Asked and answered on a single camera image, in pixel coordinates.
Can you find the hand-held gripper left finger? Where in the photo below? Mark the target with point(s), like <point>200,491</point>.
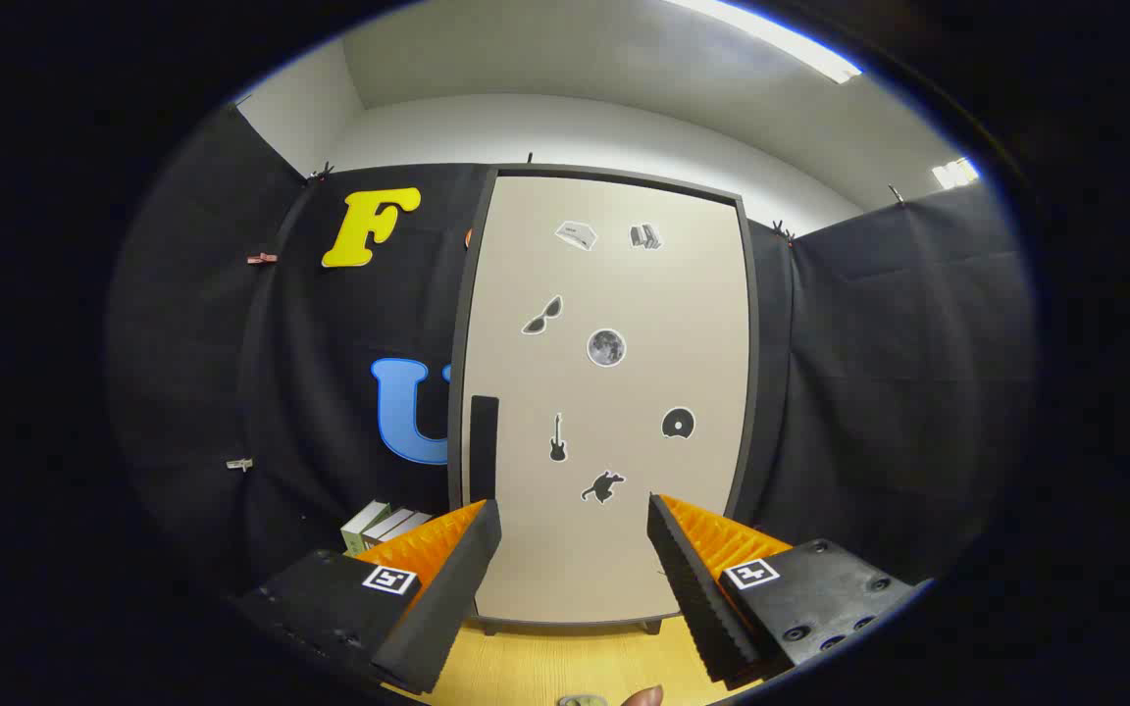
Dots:
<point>452,598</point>

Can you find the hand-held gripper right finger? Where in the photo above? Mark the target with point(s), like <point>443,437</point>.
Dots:
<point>693,588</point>

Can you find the beige cabinet door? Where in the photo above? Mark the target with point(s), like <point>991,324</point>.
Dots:
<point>673,314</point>

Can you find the thin dark book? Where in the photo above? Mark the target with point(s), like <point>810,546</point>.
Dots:
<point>390,525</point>

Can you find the green book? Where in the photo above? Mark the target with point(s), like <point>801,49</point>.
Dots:
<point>364,525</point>

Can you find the white clothes peg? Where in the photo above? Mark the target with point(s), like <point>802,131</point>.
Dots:
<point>239,463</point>

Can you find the dark grey cabinet body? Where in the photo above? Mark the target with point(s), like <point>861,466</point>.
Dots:
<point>463,343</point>

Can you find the black backdrop cloth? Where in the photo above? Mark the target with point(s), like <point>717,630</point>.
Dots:
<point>869,392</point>

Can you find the red clothes peg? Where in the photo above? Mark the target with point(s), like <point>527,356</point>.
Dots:
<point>262,258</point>

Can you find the small ceiling light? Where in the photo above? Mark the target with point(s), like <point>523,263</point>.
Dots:
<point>954,174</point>

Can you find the long ceiling light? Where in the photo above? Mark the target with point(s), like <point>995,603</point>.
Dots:
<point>781,39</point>

